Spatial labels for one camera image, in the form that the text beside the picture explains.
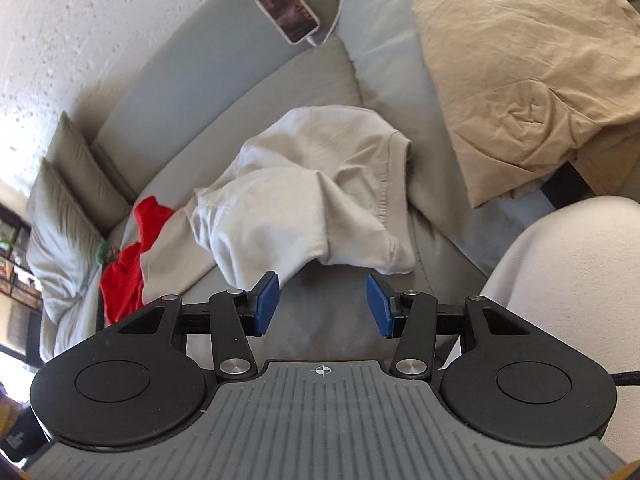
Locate pink charging cable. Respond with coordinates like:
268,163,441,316
306,0,365,49

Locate grey-green sofa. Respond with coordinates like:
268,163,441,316
38,0,559,366

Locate red garment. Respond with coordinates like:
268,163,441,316
100,196,175,324

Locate olive throw pillow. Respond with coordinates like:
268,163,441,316
26,160,103,324
44,113,130,234

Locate olive throw pillow rear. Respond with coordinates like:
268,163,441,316
44,113,130,234

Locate smartphone in white case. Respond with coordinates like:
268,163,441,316
255,0,321,46

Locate person's leg white trousers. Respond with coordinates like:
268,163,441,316
478,195,640,436

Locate tan beige blanket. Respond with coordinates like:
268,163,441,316
412,0,639,207

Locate dark wooden bookshelf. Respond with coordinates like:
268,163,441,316
1,205,42,311

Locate olive throw pillow front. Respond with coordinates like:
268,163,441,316
26,160,103,324

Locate white t-shirt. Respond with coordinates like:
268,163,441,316
140,105,416,302

